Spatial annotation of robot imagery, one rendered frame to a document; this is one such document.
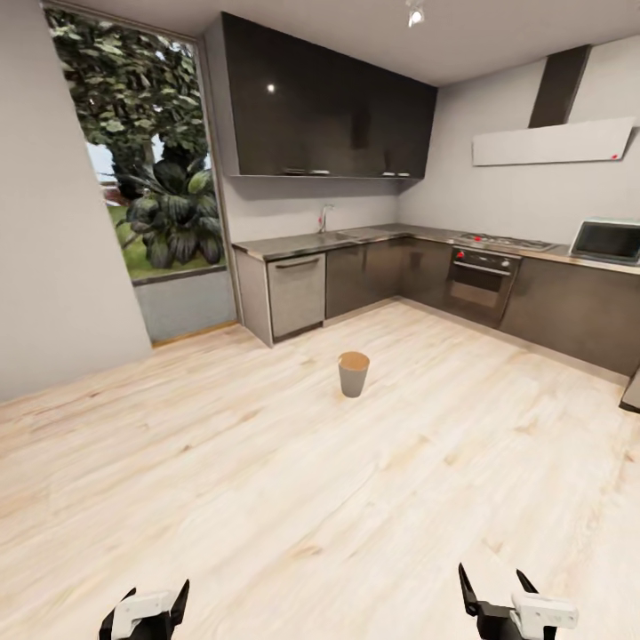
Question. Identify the microwave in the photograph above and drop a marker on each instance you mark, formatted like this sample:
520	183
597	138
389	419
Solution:
608	238

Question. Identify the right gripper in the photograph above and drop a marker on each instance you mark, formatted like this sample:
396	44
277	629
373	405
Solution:
493	621

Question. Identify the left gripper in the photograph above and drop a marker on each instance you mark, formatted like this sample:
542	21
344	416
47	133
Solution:
160	627

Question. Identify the trash can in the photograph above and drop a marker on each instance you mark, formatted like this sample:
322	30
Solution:
353	368

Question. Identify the burner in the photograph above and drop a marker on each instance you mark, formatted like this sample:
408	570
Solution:
519	244

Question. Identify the range hood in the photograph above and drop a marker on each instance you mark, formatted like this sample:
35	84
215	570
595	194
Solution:
549	137

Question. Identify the cabinet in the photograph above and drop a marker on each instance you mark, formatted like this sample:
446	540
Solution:
284	107
394	125

